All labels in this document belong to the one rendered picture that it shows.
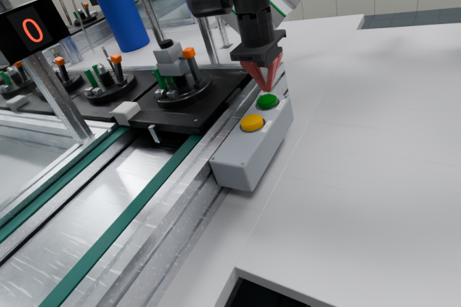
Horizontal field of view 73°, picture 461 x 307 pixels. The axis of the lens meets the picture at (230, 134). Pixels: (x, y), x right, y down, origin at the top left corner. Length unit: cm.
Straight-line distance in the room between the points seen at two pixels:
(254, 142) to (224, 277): 21
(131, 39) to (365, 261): 141
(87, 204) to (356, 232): 46
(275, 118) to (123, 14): 116
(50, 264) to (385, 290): 48
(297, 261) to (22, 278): 41
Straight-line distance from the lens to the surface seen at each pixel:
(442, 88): 82
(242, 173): 49
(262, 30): 53
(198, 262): 52
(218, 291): 49
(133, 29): 163
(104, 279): 45
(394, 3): 391
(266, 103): 60
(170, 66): 69
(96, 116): 81
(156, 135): 67
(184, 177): 51
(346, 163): 61
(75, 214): 64
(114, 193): 63
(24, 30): 63
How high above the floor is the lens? 127
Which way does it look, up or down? 34 degrees down
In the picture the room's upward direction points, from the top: 18 degrees counter-clockwise
